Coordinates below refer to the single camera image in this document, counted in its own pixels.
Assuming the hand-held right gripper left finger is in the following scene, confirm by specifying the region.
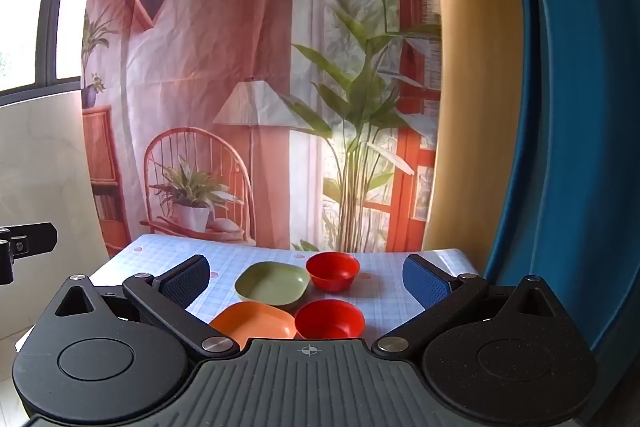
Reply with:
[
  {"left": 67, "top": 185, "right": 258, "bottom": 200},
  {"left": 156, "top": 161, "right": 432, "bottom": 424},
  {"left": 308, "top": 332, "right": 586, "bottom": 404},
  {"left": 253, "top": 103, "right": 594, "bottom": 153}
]
[{"left": 52, "top": 254, "right": 241, "bottom": 363}]

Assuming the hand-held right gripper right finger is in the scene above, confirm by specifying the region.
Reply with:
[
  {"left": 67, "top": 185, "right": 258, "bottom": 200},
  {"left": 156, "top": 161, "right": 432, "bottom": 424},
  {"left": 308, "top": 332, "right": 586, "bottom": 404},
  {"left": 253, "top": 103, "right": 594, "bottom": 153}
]
[{"left": 372, "top": 254, "right": 566, "bottom": 360}]

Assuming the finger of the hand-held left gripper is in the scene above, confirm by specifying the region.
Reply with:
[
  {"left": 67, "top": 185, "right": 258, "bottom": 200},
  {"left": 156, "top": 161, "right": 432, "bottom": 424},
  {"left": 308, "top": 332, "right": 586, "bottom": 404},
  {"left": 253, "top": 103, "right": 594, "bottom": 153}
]
[{"left": 0, "top": 222, "right": 58, "bottom": 286}]

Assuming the orange plate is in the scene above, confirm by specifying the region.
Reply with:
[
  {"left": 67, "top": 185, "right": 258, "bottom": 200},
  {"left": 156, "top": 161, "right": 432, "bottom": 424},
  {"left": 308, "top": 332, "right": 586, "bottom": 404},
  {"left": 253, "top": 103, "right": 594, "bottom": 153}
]
[{"left": 209, "top": 301, "right": 297, "bottom": 350}]

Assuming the green plate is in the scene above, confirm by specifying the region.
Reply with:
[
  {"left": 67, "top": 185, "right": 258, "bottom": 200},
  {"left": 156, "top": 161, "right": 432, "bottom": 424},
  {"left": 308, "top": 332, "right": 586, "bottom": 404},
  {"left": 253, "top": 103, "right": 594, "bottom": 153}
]
[{"left": 234, "top": 261, "right": 311, "bottom": 307}]

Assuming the red bowl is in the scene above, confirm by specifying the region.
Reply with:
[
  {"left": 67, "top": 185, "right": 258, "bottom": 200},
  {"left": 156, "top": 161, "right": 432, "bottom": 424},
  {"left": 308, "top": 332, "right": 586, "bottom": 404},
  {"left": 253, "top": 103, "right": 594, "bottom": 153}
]
[
  {"left": 294, "top": 299, "right": 365, "bottom": 341},
  {"left": 305, "top": 251, "right": 361, "bottom": 292}
]

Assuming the checked tablecloth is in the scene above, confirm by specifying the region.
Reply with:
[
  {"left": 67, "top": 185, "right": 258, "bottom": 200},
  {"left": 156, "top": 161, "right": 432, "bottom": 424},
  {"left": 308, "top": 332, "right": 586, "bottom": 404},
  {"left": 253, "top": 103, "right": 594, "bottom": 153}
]
[{"left": 15, "top": 234, "right": 483, "bottom": 353}]

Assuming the yellow curtain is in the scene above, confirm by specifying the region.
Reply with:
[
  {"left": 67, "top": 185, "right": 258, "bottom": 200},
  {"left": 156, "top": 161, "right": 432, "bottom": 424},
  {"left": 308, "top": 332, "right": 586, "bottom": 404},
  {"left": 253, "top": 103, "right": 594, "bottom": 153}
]
[{"left": 422, "top": 0, "right": 537, "bottom": 254}]

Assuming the blue curtain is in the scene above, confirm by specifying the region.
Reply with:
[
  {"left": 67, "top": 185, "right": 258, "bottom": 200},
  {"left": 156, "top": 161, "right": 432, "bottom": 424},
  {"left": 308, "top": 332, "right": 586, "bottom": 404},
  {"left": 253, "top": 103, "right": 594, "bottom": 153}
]
[{"left": 481, "top": 0, "right": 640, "bottom": 427}]

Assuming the dark window frame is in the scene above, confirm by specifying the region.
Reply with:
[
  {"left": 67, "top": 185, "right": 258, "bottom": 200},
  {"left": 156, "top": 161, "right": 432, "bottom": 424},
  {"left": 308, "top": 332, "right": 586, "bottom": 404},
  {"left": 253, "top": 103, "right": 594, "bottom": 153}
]
[{"left": 0, "top": 0, "right": 92, "bottom": 96}]

